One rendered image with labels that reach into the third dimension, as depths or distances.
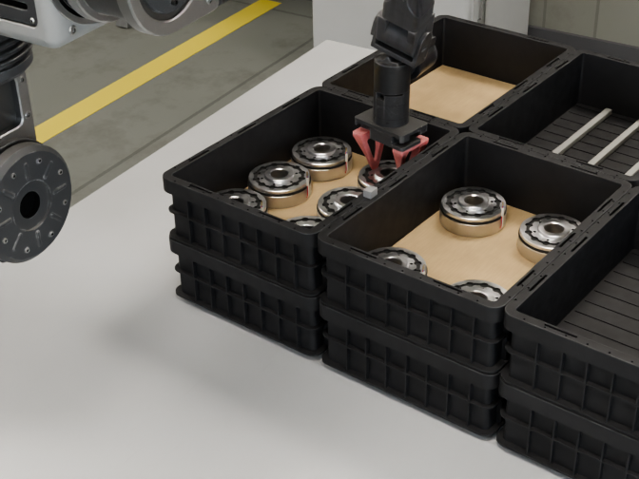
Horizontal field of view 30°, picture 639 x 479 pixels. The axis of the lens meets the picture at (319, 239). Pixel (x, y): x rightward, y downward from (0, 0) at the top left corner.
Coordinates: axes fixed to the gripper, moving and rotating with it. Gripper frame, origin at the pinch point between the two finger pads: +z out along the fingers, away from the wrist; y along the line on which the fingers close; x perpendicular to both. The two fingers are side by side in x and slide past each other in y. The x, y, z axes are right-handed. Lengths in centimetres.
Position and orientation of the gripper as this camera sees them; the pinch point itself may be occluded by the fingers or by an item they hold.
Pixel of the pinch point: (389, 170)
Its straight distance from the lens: 194.6
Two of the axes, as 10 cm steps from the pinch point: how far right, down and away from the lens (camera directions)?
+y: -7.2, -3.6, 5.9
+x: -6.9, 3.8, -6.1
